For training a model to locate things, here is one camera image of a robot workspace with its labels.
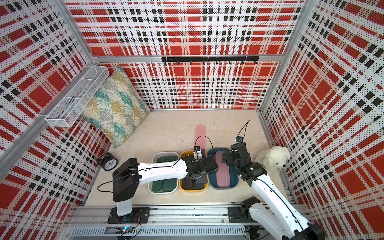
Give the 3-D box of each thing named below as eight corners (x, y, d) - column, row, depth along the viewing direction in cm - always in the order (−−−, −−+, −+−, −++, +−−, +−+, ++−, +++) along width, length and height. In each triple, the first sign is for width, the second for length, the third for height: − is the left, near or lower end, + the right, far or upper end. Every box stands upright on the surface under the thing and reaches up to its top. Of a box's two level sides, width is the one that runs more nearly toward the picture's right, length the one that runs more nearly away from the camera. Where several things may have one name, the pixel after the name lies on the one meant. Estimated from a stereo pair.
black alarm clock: (103, 171, 91) (95, 164, 84) (108, 159, 96) (101, 152, 89) (115, 171, 91) (108, 164, 84) (120, 159, 96) (113, 152, 89)
